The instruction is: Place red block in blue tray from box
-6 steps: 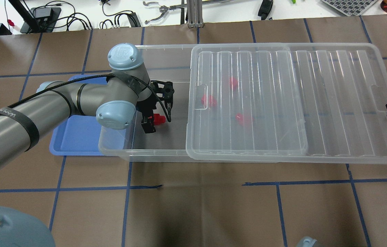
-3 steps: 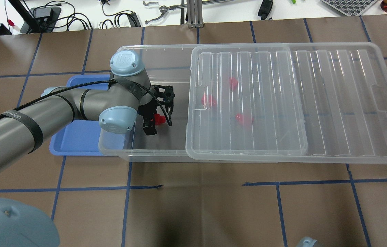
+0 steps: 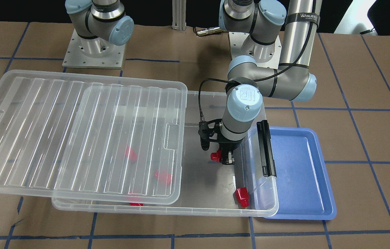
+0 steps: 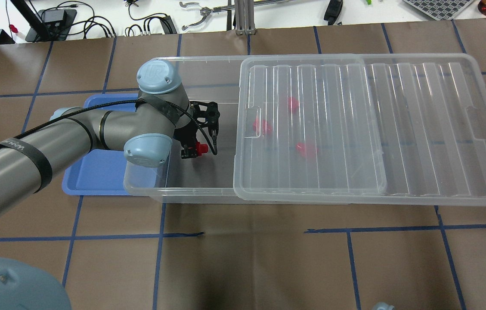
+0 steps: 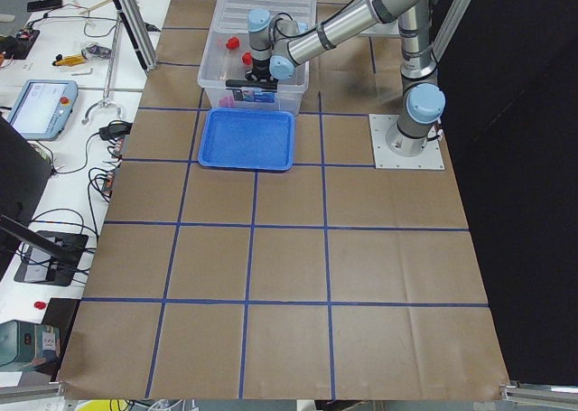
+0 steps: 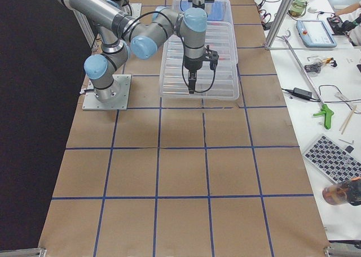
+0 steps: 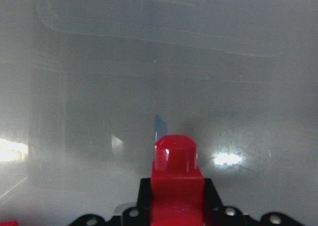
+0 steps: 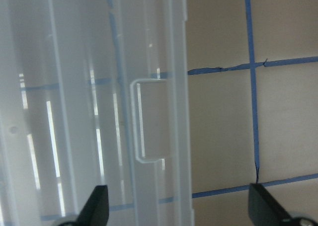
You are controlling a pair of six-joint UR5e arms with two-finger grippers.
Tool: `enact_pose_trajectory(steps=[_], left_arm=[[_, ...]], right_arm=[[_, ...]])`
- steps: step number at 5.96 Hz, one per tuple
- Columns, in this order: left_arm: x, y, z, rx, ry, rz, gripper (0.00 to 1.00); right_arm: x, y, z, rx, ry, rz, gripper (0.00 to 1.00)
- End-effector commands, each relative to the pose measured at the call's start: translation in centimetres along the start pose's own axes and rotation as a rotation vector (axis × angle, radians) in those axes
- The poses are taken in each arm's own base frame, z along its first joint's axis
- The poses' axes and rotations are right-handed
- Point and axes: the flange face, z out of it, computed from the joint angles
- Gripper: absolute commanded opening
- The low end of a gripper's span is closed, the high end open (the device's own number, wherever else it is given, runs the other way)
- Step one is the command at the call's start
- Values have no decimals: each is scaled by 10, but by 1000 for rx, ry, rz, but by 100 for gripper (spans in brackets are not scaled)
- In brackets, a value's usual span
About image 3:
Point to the metal cable connector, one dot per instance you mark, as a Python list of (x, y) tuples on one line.
[(207, 31)]

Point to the clear plastic box lid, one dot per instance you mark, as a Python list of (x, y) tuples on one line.
[(64, 135)]

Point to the aluminium frame post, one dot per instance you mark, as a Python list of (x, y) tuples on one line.
[(179, 15)]

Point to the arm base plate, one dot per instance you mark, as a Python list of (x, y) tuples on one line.
[(93, 54), (265, 55)]

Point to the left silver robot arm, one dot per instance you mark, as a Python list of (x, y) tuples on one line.
[(248, 83)]

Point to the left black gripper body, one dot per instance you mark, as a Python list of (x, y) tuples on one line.
[(230, 145)]

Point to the red block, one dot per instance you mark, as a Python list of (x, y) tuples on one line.
[(213, 156), (242, 196), (163, 177), (130, 154)]

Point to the black box latch handle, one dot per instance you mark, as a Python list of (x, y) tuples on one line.
[(266, 154)]

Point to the clear plastic storage box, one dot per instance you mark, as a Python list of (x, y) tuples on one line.
[(207, 187)]

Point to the red block front edge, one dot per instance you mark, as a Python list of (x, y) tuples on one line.
[(134, 201)]

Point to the blue plastic tray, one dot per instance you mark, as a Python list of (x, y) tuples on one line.
[(303, 186)]

